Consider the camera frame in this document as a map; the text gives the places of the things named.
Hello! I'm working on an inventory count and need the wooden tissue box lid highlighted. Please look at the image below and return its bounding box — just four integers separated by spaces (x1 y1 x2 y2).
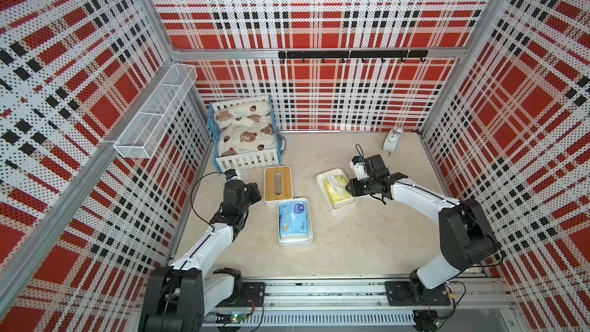
263 165 293 208

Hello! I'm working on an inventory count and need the yellow tissue paper pack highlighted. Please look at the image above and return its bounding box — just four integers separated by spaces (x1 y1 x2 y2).
323 175 353 208

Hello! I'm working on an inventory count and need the white tissue box base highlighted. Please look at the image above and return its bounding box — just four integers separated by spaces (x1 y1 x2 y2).
316 168 359 216
277 198 313 247

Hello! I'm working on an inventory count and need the blue tissue paper pack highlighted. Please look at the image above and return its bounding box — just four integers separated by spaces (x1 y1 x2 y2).
278 200 310 243

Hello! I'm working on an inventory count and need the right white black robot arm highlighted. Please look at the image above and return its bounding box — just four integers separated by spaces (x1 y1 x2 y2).
346 155 501 306

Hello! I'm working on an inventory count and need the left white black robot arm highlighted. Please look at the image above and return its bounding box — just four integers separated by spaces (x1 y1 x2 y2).
138 179 262 331

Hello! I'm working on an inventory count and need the white soap dispenser bottle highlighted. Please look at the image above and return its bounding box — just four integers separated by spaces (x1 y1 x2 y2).
383 126 404 155

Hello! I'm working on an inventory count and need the bear print pillow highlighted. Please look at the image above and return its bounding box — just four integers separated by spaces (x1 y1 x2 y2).
214 101 277 157

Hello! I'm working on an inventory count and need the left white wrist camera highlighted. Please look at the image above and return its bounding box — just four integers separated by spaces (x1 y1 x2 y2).
224 168 241 181

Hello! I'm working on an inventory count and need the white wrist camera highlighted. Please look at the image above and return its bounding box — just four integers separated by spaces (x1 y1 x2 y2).
224 168 241 181
350 155 369 181

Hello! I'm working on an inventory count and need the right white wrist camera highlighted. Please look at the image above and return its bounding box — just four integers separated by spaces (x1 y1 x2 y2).
350 155 369 181

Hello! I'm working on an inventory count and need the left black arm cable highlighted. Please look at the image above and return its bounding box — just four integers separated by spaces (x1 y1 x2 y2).
190 171 229 231

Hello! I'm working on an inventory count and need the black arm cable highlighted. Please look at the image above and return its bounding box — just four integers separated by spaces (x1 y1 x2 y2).
190 171 229 231
353 143 505 268

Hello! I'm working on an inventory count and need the white wire mesh shelf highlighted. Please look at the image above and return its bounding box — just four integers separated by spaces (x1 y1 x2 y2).
114 63 197 159

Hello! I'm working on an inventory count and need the black wall hook rail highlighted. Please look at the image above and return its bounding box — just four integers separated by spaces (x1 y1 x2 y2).
278 50 429 61

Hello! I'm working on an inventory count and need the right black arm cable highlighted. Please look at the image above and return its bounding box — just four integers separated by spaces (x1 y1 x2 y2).
353 143 505 268

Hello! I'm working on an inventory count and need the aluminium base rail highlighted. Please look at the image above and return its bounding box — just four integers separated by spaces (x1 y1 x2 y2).
195 278 528 331

